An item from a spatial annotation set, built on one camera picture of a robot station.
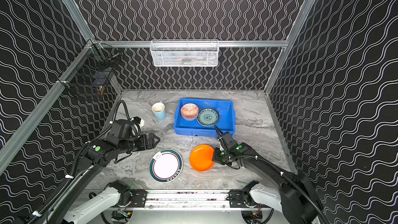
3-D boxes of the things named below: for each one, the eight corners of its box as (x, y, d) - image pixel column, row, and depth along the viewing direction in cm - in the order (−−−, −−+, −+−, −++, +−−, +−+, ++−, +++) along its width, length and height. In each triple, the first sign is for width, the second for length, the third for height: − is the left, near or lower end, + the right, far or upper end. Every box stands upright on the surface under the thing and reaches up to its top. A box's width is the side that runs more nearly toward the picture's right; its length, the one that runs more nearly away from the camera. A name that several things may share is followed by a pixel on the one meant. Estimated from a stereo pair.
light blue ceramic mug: (154, 120, 105) (150, 111, 98) (156, 110, 111) (153, 101, 103) (166, 120, 105) (163, 111, 97) (168, 110, 110) (165, 101, 103)
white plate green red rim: (147, 182, 81) (145, 181, 79) (153, 150, 93) (152, 149, 91) (181, 182, 81) (180, 181, 79) (183, 150, 92) (183, 148, 90)
